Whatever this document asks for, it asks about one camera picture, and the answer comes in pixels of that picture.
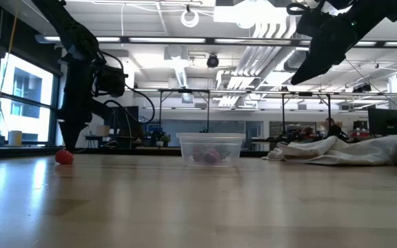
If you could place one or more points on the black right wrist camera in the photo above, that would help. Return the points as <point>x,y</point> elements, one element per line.
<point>312,24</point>

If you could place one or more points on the clear plastic tupperware container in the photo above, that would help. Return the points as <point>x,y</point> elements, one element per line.
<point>234,155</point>

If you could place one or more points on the person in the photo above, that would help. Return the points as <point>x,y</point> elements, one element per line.
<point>333,128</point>

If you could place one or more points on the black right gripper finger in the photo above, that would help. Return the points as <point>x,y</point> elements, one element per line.
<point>317,62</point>

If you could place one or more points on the black aluminium table frame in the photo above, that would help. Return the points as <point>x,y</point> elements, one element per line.
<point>29,150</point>

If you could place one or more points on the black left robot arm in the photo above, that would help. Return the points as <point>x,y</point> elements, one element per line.
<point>71,31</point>

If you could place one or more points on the overhead LED light bar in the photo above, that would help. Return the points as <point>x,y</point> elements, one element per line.
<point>167,40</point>

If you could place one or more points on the large window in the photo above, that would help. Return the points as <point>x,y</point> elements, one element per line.
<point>26,103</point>

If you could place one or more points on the white cup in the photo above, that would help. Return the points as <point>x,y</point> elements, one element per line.
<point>14,138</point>

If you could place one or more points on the silver ventilation duct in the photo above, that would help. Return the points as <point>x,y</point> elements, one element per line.
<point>289,56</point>

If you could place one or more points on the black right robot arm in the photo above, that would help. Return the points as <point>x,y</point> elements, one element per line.
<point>381,10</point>

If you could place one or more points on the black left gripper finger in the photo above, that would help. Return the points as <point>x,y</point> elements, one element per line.
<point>72,132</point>

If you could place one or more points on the black background gantry frame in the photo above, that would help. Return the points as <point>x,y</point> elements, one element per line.
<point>184,91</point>
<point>305,93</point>

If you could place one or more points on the black computer monitor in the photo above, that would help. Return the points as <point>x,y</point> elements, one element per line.
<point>131,115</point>
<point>386,121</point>

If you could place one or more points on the black ceiling spotlight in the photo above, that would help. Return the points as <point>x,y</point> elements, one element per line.
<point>212,61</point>

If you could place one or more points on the white checked cloth towel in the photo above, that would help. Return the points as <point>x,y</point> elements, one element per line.
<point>357,151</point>

